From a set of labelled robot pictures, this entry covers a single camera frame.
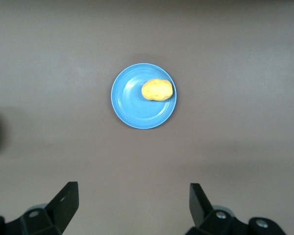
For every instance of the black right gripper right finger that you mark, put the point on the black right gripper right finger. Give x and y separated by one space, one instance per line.
203 215

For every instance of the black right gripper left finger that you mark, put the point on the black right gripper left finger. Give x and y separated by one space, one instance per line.
56 215

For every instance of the yellow potato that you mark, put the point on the yellow potato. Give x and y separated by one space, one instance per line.
157 89

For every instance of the blue round plate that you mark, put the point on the blue round plate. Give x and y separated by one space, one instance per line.
132 107

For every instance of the brown table cover mat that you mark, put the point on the brown table cover mat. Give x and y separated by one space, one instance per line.
63 61

